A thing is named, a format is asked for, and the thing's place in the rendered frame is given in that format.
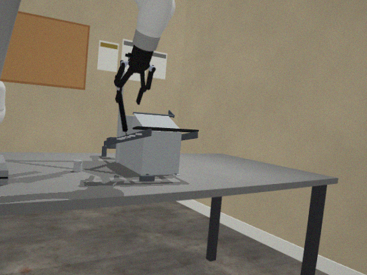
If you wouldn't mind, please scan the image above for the light grey cylinder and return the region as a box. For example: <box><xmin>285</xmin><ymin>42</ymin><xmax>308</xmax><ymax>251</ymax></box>
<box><xmin>74</xmin><ymin>160</ymin><xmax>82</xmax><ymax>172</ymax></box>

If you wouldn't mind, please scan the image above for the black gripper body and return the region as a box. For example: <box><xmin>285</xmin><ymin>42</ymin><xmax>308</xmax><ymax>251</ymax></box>
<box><xmin>128</xmin><ymin>45</ymin><xmax>154</xmax><ymax>74</ymax></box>

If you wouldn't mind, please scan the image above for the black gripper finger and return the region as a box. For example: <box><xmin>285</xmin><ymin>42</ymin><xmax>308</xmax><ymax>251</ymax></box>
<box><xmin>114</xmin><ymin>60</ymin><xmax>138</xmax><ymax>103</ymax></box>
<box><xmin>136</xmin><ymin>65</ymin><xmax>156</xmax><ymax>105</ymax></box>

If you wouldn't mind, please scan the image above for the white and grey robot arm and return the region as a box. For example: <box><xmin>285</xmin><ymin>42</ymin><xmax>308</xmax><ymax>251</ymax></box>
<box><xmin>0</xmin><ymin>0</ymin><xmax>175</xmax><ymax>124</ymax></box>

